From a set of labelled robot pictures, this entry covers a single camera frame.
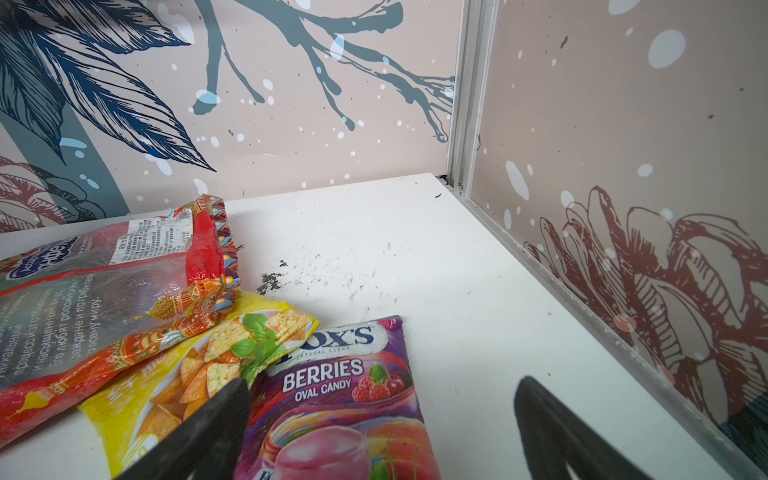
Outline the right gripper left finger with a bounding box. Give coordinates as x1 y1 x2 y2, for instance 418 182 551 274
120 378 252 480

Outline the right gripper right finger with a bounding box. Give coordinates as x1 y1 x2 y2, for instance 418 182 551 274
514 376 650 480

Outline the yellow snack bag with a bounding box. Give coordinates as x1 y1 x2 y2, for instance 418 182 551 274
79 292 320 478

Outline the purple candy snack bag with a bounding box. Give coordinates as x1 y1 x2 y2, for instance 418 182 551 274
234 316 441 479

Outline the red snack bag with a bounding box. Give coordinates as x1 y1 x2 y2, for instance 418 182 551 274
1 194 239 444

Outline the vertical aluminium corner post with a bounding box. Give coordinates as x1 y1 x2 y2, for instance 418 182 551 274
446 0 499 195

